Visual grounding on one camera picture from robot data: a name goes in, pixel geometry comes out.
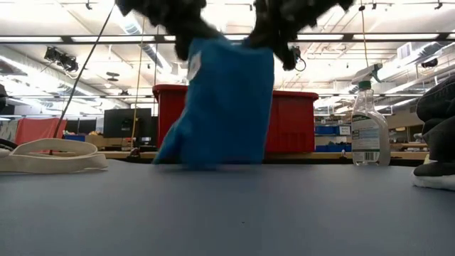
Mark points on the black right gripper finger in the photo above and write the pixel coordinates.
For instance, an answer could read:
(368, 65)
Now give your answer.
(287, 57)

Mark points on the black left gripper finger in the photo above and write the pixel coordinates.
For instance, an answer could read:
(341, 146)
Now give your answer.
(183, 48)

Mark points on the navy garment with white tag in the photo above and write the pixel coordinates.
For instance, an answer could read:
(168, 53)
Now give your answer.
(227, 113)

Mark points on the dark grey garment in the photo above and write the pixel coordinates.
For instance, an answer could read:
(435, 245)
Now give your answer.
(439, 117)

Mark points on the white lace garment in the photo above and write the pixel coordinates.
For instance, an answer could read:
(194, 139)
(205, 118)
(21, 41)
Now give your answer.
(433, 182)

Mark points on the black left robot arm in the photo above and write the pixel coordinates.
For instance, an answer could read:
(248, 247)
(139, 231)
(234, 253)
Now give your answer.
(3, 96)

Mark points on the red plastic laundry basket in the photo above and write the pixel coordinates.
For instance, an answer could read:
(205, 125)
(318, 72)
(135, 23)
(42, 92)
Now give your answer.
(291, 124)

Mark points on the overhead LED light bar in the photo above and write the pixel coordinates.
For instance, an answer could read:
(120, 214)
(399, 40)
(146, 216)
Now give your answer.
(355, 36)

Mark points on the blue storage bin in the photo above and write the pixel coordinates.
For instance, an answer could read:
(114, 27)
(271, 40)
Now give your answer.
(332, 148)
(325, 129)
(74, 137)

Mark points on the black background monitor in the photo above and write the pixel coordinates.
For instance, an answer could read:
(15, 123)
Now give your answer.
(124, 122)

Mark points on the light wooden desk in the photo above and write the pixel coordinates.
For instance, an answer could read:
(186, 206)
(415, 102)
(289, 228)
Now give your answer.
(320, 155)

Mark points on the clear plastic spray bottle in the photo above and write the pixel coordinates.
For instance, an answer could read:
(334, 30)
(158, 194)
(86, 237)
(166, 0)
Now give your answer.
(369, 135)

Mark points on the red hanging cloth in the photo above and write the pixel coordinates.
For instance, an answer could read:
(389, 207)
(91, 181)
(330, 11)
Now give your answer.
(39, 129)

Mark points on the blue table mat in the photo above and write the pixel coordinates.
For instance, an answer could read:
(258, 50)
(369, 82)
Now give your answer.
(227, 213)

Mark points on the cream canvas tote bag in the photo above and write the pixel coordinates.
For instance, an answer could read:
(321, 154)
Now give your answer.
(53, 163)

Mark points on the silver air duct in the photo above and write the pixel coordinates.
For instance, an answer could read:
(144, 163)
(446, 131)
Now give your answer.
(151, 49)

